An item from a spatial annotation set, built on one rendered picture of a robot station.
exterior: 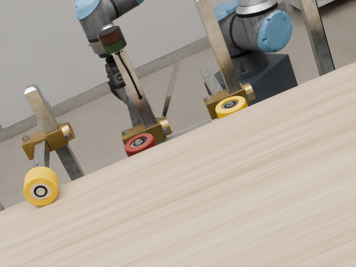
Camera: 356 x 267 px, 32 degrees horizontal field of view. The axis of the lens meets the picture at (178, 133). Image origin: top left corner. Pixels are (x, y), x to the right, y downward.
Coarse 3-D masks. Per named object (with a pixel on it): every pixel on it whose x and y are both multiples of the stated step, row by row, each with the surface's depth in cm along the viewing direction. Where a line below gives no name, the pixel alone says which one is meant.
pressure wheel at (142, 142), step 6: (132, 138) 161; (138, 138) 160; (144, 138) 159; (150, 138) 157; (126, 144) 159; (132, 144) 158; (138, 144) 157; (144, 144) 156; (150, 144) 156; (156, 144) 158; (126, 150) 157; (132, 150) 155; (138, 150) 155
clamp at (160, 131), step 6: (162, 120) 172; (138, 126) 174; (144, 126) 173; (156, 126) 171; (162, 126) 171; (168, 126) 171; (132, 132) 172; (138, 132) 171; (144, 132) 171; (150, 132) 171; (156, 132) 171; (162, 132) 172; (168, 132) 172; (126, 138) 171; (156, 138) 172; (162, 138) 172
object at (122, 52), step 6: (108, 30) 155; (114, 30) 153; (102, 36) 153; (114, 42) 154; (114, 54) 160; (120, 54) 161; (120, 60) 158; (126, 66) 161; (132, 78) 164; (138, 96) 167
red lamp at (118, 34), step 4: (116, 32) 153; (120, 32) 154; (104, 36) 153; (108, 36) 152; (112, 36) 153; (116, 36) 153; (120, 36) 154; (100, 40) 154; (104, 40) 153; (108, 40) 153; (112, 40) 153; (116, 40) 153; (104, 44) 154
